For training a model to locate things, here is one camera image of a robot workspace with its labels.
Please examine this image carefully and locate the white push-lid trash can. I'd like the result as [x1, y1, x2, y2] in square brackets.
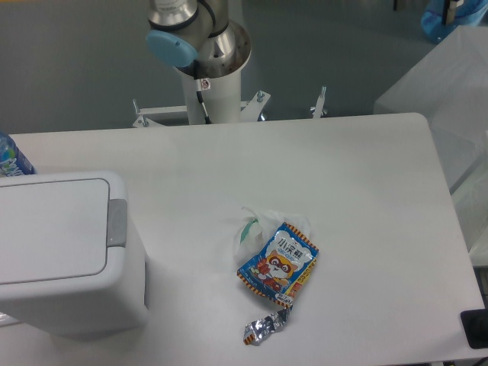
[1, 171, 149, 336]

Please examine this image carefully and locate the white pedestal base frame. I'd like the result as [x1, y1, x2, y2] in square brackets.
[132, 85, 328, 128]

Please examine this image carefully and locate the blue plastic bag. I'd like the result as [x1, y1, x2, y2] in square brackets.
[420, 0, 487, 44]

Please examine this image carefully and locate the blue cartoon snack bag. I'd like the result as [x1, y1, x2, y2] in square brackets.
[236, 222, 319, 308]

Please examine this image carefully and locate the white crumpled plastic wrapper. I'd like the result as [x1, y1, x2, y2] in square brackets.
[233, 207, 312, 267]

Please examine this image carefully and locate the grey trash can push button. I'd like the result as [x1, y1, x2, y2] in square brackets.
[107, 199, 128, 247]

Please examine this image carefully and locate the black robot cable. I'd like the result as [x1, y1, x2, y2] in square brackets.
[192, 59, 212, 125]

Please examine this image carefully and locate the black device at table edge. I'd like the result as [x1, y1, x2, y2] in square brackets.
[461, 309, 488, 349]

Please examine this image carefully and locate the silver robot arm blue cap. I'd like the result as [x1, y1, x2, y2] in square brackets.
[146, 0, 252, 79]

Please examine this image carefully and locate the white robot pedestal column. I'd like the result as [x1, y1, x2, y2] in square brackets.
[175, 67, 243, 125]

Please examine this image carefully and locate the blue water bottle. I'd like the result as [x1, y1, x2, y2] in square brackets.
[1, 133, 37, 178]

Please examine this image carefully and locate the torn silver foil strip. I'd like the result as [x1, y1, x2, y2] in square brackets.
[243, 307, 293, 346]

